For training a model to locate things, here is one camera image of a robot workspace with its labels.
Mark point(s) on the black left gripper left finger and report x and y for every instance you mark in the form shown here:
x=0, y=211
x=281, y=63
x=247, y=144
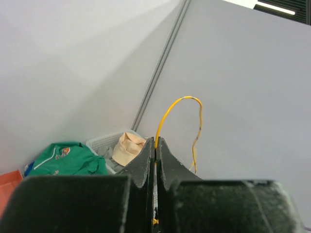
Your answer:
x=120, y=203

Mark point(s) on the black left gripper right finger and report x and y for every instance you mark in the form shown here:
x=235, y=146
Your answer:
x=189, y=204

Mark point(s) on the grey cloth in basket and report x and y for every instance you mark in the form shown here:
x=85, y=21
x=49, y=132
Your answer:
x=106, y=152

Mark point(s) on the beige bucket hat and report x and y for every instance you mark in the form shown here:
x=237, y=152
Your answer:
x=128, y=148

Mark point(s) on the small white perforated basket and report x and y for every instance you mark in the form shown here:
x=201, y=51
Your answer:
x=107, y=140

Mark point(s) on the green jacket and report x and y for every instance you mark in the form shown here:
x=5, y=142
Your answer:
x=68, y=158

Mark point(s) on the blue plaid cloth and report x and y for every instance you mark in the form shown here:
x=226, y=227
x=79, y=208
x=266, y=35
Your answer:
x=28, y=169

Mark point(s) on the orange plastic tray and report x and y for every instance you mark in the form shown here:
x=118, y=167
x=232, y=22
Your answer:
x=8, y=182

